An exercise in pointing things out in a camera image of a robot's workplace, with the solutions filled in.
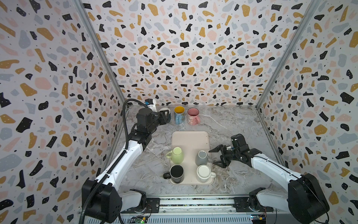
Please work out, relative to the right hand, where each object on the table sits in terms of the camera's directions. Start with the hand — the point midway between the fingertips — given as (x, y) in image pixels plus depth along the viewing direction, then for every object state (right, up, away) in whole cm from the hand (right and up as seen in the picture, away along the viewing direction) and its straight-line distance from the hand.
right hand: (208, 153), depth 79 cm
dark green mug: (-24, +21, -11) cm, 34 cm away
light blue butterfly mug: (-18, +23, +24) cm, 38 cm away
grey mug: (-4, -3, +2) cm, 5 cm away
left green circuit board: (-36, -32, -9) cm, 49 cm away
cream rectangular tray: (-9, +3, +19) cm, 21 cm away
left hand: (-24, +25, -4) cm, 35 cm away
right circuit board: (+24, -32, -8) cm, 41 cm away
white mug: (-3, -11, -1) cm, 11 cm away
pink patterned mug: (-8, +22, +22) cm, 32 cm away
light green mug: (-18, -2, +3) cm, 19 cm away
